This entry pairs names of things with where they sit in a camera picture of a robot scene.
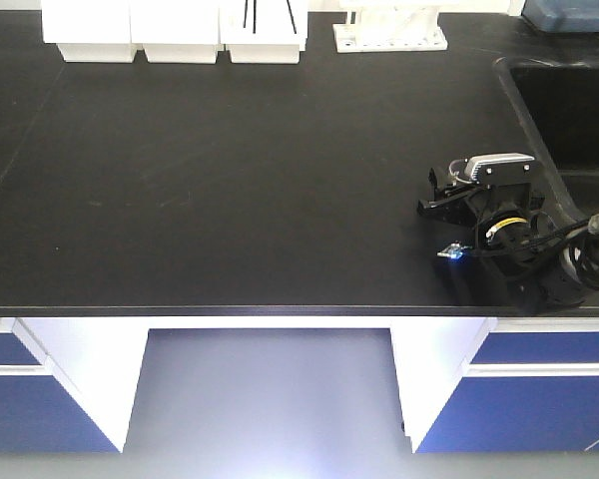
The right white storage bin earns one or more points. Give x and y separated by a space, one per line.
279 47

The left white storage bin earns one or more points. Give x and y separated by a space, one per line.
89 31

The blue cabinet right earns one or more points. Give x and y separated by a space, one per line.
523 385

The blue cabinet left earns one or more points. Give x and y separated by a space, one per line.
40 409

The middle white storage bin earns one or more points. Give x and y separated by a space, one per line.
177 32

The white test tube rack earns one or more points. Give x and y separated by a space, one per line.
390 26

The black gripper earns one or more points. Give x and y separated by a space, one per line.
501 213

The blue cabinet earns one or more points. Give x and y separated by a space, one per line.
523 385
40 409

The black lab sink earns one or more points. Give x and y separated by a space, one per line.
557 105

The blue tray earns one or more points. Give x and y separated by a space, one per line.
563 16

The black wire tripod stand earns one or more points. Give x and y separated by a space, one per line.
261 16

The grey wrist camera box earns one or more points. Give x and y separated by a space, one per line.
498 170

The white storage bin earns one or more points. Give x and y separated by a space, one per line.
279 47
89 31
177 32

